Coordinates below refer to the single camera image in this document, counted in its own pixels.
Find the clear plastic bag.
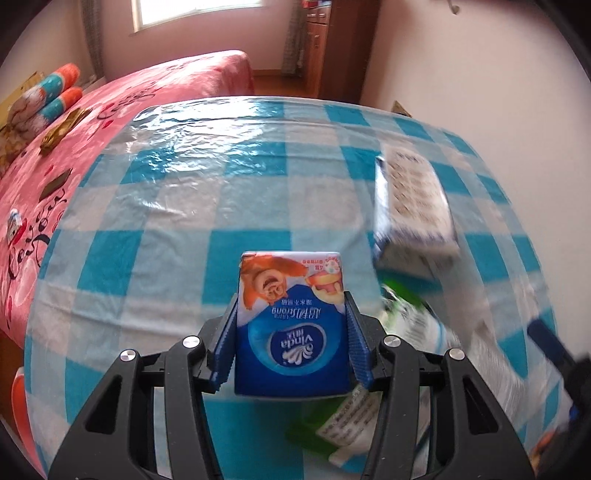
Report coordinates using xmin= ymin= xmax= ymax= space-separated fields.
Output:
xmin=443 ymin=282 xmax=573 ymax=445

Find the floral folded quilt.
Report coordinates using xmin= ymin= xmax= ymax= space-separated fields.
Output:
xmin=8 ymin=88 xmax=51 ymax=136

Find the grey curtain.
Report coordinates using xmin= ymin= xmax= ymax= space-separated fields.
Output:
xmin=83 ymin=0 xmax=105 ymax=81

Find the white patterned tissue pack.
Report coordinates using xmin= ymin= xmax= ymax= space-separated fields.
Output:
xmin=372 ymin=145 xmax=461 ymax=280

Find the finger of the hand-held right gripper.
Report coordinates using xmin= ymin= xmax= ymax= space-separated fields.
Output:
xmin=527 ymin=318 xmax=575 ymax=371

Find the blue checkered tablecloth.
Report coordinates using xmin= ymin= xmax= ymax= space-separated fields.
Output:
xmin=23 ymin=96 xmax=575 ymax=480

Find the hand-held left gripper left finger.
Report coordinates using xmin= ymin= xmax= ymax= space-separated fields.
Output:
xmin=47 ymin=295 xmax=243 ymax=480

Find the beige folded quilt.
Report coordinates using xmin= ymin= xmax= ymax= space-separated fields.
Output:
xmin=0 ymin=124 xmax=29 ymax=177

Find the small printed packet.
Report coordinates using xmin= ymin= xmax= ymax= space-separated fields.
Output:
xmin=6 ymin=209 xmax=27 ymax=241

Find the green and white packet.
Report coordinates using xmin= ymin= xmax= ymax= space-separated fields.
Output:
xmin=379 ymin=279 xmax=448 ymax=352
xmin=286 ymin=385 xmax=437 ymax=474

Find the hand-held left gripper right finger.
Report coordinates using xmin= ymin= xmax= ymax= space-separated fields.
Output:
xmin=344 ymin=292 xmax=540 ymax=480

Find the blue and orange bolster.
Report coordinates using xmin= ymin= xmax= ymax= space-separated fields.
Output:
xmin=39 ymin=64 xmax=81 ymax=94
xmin=41 ymin=87 xmax=85 ymax=121

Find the gold cloth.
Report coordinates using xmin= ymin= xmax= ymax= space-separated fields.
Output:
xmin=41 ymin=107 xmax=93 ymax=151

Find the pink printed bed blanket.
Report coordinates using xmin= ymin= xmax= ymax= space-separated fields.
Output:
xmin=0 ymin=50 xmax=256 ymax=352

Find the yellow headboard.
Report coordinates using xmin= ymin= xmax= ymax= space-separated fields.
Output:
xmin=0 ymin=71 xmax=45 ymax=112

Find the orange stool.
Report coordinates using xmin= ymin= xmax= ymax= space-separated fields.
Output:
xmin=11 ymin=367 xmax=51 ymax=468

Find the patterned curtain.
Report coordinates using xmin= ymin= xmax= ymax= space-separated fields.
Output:
xmin=281 ymin=0 xmax=306 ymax=75

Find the wooden wardrobe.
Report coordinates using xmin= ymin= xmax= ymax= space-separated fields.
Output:
xmin=300 ymin=0 xmax=382 ymax=105

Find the window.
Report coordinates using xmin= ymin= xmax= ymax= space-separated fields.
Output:
xmin=130 ymin=0 xmax=264 ymax=33

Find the blue tissue pack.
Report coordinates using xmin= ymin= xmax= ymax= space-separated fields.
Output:
xmin=234 ymin=250 xmax=354 ymax=398

